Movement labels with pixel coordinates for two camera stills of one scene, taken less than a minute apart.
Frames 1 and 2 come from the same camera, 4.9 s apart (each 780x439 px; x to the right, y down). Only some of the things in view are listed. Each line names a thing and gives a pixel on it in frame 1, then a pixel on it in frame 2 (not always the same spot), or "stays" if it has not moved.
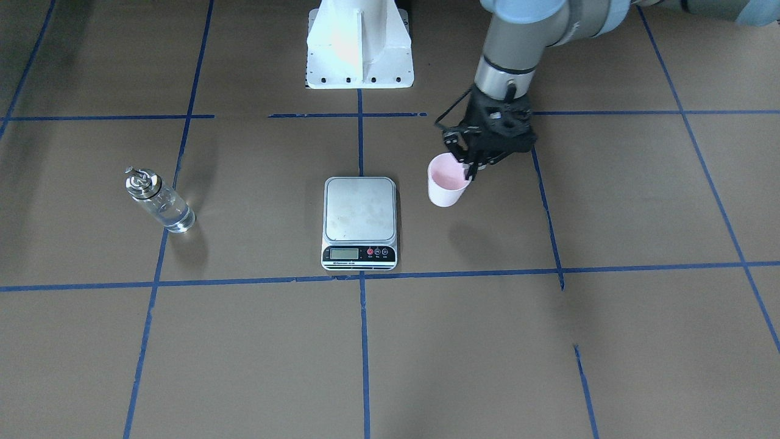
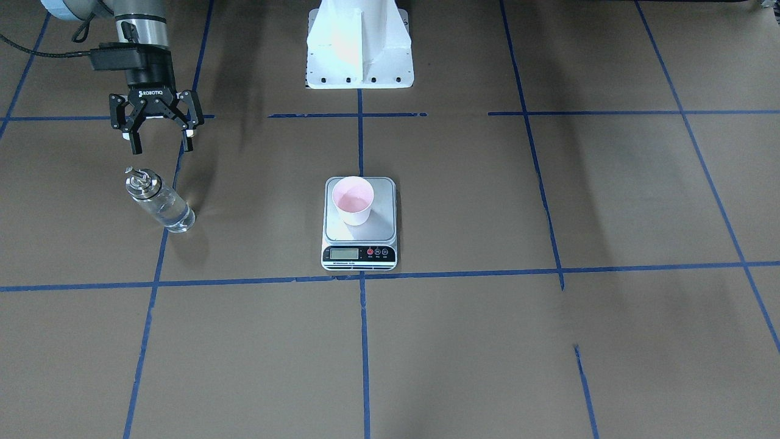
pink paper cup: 447,183 -> 353,196
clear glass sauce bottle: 167,207 stays
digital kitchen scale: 359,230 stays
